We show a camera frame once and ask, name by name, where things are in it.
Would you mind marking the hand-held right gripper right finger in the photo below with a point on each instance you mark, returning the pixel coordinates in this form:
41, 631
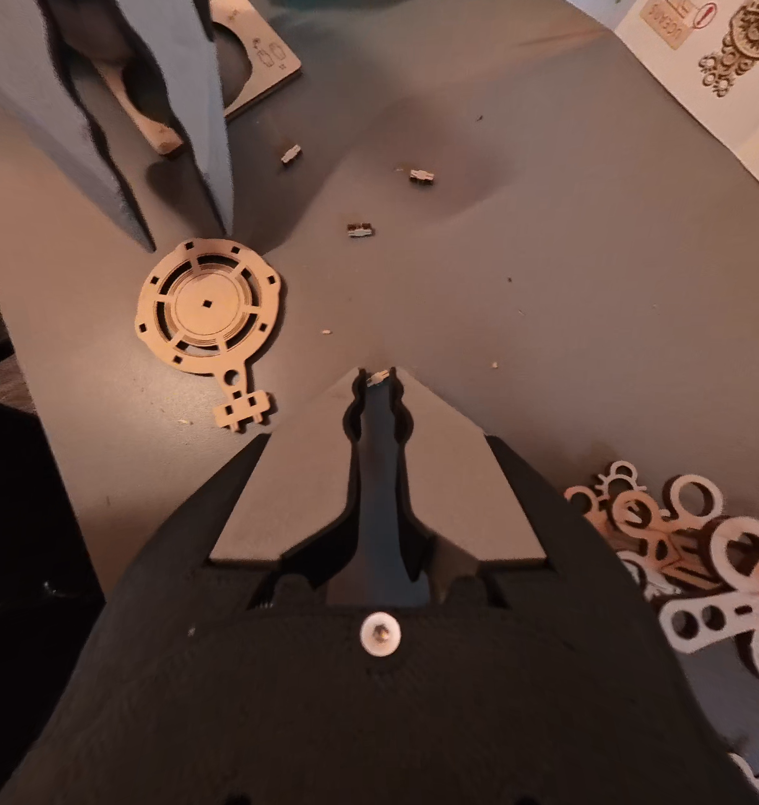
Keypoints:
474, 497

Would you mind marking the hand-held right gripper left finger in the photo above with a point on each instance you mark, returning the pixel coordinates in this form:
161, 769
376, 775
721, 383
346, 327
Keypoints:
279, 497

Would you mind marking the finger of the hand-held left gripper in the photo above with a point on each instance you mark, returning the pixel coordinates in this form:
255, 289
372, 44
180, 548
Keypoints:
33, 113
191, 94

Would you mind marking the tiny wooden peg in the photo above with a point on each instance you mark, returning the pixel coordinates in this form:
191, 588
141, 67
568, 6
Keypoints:
379, 377

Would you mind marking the round wooden disc part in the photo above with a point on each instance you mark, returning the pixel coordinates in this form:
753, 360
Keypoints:
187, 311

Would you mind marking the pile of wooden model parts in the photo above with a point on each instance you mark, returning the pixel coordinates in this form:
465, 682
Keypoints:
732, 541

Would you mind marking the curved wooden strip part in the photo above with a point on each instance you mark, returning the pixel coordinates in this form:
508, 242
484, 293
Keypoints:
156, 129

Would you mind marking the small wooden connector peg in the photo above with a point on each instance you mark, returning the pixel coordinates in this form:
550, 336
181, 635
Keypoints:
291, 154
359, 230
422, 176

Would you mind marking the printed instruction sheet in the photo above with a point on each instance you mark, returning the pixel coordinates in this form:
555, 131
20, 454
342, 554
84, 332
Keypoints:
732, 94

